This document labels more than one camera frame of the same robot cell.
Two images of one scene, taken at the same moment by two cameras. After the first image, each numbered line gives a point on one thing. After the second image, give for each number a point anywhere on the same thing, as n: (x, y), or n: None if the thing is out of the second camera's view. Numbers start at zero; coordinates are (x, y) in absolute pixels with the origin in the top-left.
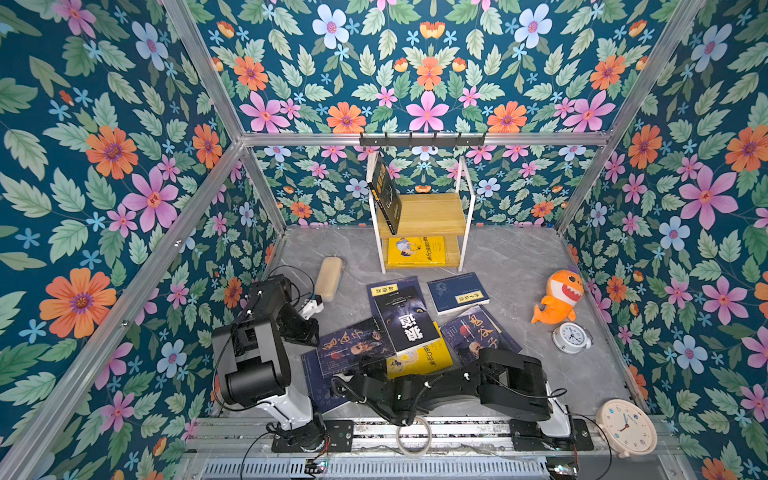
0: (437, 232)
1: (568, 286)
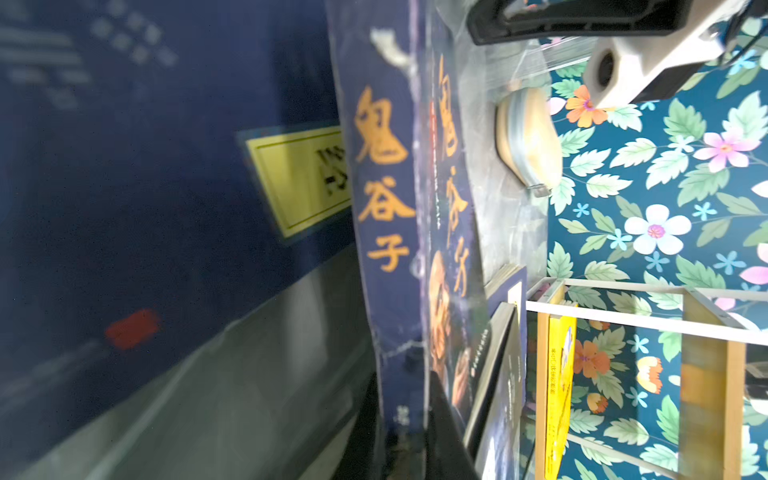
0: (715, 324)
1: None
